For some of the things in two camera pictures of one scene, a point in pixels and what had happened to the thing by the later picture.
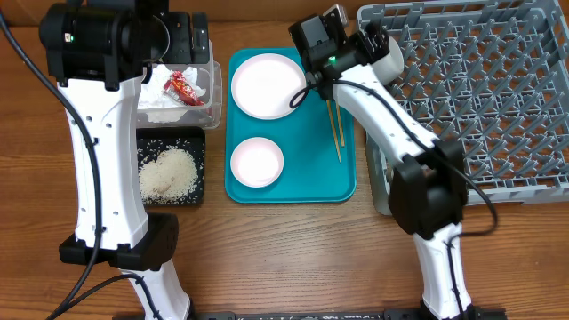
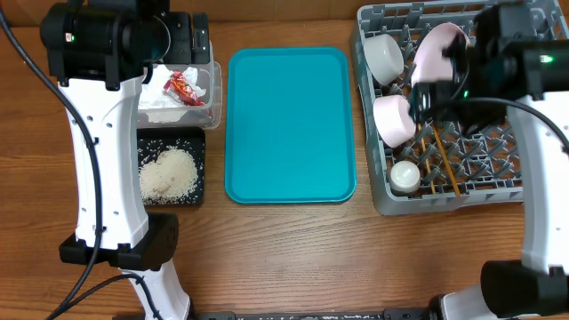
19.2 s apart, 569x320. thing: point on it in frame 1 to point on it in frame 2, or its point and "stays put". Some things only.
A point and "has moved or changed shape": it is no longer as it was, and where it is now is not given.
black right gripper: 376,48 to 440,94
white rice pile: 170,177 stays put
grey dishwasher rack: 492,76 stays put
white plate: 264,85 to 430,63
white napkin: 159,107 stays put
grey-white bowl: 390,68 stays put
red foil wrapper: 180,90 stays put
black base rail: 490,314 stays put
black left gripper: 183,52 stays put
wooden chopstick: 339,155 has moved or changed shape
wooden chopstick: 340,124 has moved or changed shape
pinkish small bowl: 257,162 has moved or changed shape
